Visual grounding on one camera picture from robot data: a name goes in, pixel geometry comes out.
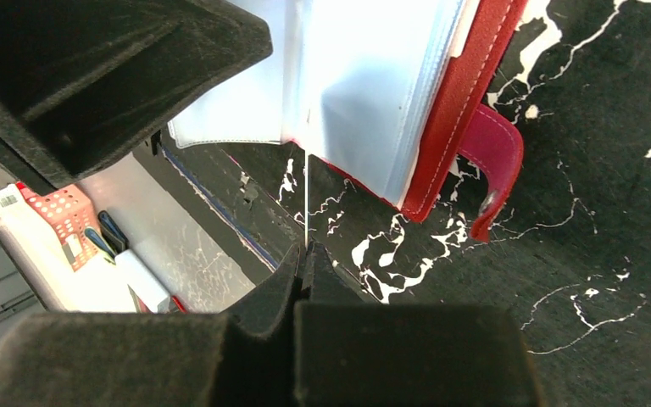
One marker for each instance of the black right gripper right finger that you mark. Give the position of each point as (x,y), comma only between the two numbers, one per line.
(351,353)

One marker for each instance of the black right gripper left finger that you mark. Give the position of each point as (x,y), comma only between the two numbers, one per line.
(241,356)

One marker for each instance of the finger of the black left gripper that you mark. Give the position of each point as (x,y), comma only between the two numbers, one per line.
(82,83)

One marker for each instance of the red leather card holder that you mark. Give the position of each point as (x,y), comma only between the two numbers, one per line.
(387,92)

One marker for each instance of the red perforated basket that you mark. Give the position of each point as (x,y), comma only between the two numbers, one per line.
(70,214)

